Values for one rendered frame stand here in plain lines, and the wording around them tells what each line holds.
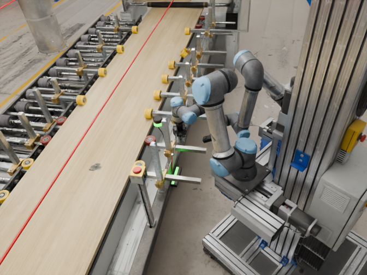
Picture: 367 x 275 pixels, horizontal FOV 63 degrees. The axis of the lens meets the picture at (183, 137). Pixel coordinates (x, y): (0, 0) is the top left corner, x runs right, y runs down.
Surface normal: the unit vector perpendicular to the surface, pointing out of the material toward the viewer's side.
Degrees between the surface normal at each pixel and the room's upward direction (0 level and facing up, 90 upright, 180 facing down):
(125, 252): 0
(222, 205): 0
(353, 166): 0
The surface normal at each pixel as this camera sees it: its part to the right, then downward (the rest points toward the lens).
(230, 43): -0.22, 0.68
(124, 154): -0.07, -0.73
